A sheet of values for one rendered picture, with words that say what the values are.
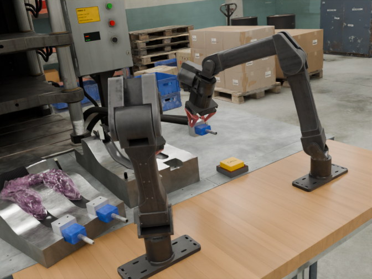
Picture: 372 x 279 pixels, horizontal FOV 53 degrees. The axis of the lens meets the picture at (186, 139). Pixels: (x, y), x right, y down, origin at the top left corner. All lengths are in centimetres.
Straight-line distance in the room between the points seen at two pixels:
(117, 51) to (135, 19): 633
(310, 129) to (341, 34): 717
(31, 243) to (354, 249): 177
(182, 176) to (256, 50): 46
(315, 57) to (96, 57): 466
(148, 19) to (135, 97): 769
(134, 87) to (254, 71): 445
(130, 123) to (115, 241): 44
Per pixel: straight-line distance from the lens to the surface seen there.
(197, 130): 134
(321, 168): 124
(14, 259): 109
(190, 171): 124
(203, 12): 907
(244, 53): 118
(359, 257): 229
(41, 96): 182
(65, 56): 176
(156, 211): 85
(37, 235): 105
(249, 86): 514
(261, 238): 99
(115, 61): 199
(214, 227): 104
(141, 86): 72
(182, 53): 662
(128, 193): 114
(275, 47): 113
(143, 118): 68
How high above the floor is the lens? 137
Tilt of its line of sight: 20 degrees down
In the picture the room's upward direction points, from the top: 6 degrees counter-clockwise
